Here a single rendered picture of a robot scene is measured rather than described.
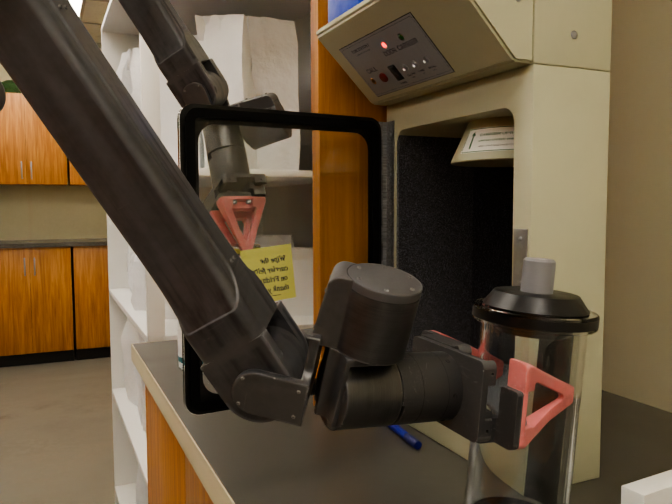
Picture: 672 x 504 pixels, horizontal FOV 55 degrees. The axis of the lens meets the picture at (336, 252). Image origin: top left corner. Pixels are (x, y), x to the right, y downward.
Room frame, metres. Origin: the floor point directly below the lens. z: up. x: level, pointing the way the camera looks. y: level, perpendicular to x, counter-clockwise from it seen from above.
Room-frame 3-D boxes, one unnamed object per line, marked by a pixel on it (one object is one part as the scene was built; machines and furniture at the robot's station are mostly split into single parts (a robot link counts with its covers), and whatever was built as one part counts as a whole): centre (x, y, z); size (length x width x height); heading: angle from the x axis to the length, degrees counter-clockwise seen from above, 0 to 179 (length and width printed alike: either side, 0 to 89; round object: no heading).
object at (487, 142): (0.86, -0.24, 1.34); 0.18 x 0.18 x 0.05
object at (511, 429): (0.52, -0.15, 1.11); 0.09 x 0.07 x 0.07; 115
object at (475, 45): (0.81, -0.09, 1.46); 0.32 x 0.12 x 0.10; 24
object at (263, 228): (0.89, 0.07, 1.19); 0.30 x 0.01 x 0.40; 120
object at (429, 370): (0.52, -0.07, 1.11); 0.10 x 0.07 x 0.07; 25
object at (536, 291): (0.57, -0.18, 1.18); 0.09 x 0.09 x 0.07
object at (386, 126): (0.96, -0.07, 1.19); 0.03 x 0.02 x 0.39; 24
